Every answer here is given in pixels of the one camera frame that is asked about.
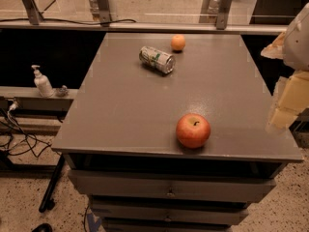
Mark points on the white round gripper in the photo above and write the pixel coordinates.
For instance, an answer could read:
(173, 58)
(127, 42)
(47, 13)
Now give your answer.
(298, 47)

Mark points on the red yellow apple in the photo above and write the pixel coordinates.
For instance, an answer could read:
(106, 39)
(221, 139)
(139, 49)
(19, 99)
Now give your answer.
(193, 130)

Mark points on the green white 7up can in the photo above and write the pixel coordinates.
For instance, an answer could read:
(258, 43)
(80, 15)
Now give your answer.
(157, 59)

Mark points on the orange fruit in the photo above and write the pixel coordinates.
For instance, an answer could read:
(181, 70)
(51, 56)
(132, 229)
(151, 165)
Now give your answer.
(178, 42)

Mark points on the grey drawer cabinet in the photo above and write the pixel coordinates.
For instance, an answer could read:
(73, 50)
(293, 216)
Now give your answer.
(124, 118)

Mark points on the top grey drawer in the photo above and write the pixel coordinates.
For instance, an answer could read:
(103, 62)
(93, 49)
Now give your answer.
(142, 185)

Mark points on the grey drawer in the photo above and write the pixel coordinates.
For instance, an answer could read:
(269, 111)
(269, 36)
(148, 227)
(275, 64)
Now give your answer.
(142, 185)
(168, 212)

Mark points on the small grey metal object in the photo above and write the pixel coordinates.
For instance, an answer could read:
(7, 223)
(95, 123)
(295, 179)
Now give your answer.
(62, 92)

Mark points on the white pump soap bottle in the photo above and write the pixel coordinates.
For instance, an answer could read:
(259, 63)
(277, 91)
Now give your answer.
(42, 82)

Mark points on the black leaning bar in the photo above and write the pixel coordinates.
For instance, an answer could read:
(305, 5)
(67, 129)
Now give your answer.
(47, 201)

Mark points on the right metal bracket post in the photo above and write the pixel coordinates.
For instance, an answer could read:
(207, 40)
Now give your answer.
(224, 7)

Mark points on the metal bracket post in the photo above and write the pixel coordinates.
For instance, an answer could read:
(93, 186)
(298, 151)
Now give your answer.
(224, 7)
(34, 16)
(103, 11)

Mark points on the middle metal bracket post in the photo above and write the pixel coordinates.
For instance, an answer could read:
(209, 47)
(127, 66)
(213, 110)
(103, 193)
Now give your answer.
(103, 11)

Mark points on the left metal bracket post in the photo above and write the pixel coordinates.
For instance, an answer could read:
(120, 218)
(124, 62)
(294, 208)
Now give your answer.
(34, 16)

